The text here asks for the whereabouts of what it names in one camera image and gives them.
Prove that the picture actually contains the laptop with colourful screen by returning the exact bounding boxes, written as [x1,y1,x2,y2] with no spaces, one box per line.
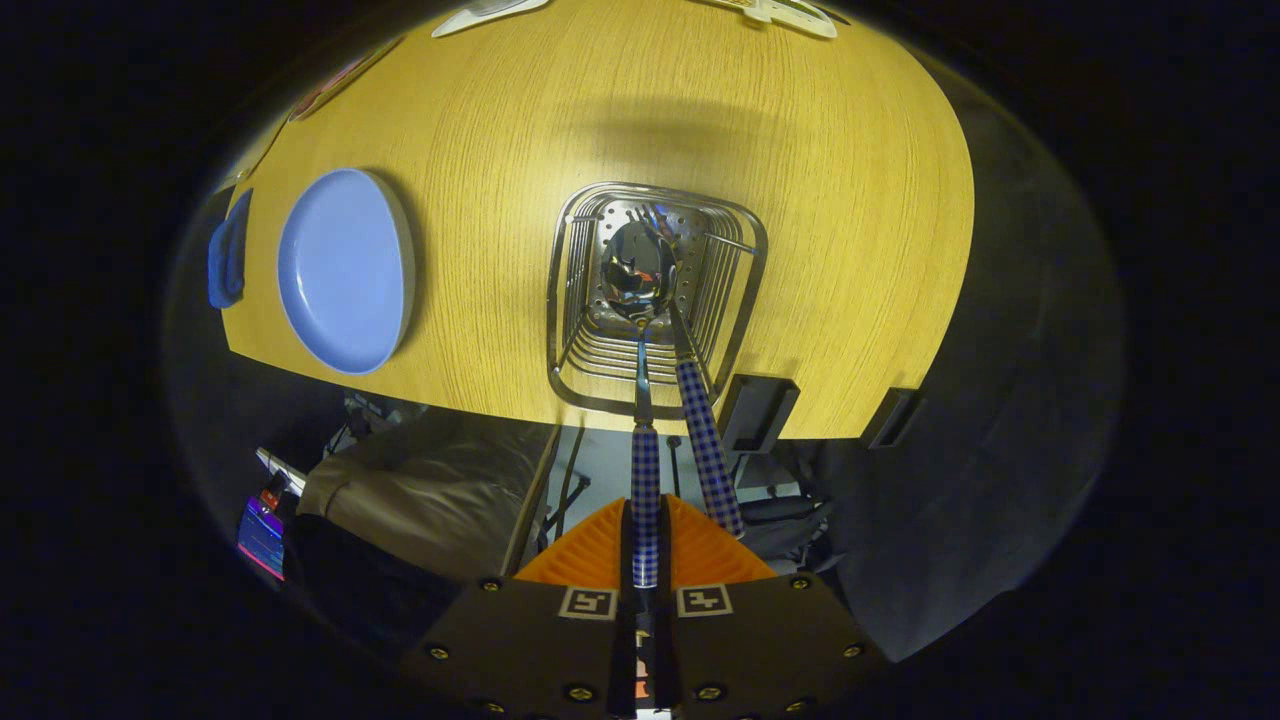
[238,447,307,581]

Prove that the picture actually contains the white square coaster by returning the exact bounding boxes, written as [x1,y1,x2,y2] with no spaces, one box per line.
[432,0,551,39]

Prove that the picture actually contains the spoon with checked blue handle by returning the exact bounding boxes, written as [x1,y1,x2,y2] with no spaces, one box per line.
[598,220,679,591]

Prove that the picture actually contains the person's beige trousers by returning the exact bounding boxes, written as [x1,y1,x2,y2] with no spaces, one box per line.
[300,415,561,581]

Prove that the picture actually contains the folded blue cloth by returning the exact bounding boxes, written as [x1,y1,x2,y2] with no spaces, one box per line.
[207,188,254,310]

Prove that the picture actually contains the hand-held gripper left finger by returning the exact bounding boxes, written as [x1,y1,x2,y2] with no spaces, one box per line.
[400,497,641,720]

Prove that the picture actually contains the white divided snack dish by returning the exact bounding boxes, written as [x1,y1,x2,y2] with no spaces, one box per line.
[700,0,839,41]

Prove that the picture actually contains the metal wire cutlery basket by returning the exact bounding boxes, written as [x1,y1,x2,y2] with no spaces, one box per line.
[546,181,770,419]

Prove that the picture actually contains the fork with checked blue handle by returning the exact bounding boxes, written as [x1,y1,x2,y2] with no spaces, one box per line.
[640,205,747,541]

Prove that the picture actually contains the blue round plate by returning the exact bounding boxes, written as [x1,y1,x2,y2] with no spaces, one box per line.
[276,167,417,376]

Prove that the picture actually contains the plate of sliced meat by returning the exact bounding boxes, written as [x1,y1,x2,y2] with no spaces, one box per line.
[288,40,403,123]

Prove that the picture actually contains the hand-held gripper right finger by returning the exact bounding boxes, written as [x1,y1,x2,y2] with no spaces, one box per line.
[655,494,891,720]

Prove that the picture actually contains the black table bracket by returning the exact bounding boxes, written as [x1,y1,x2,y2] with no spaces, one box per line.
[862,388,919,449]
[717,374,801,456]

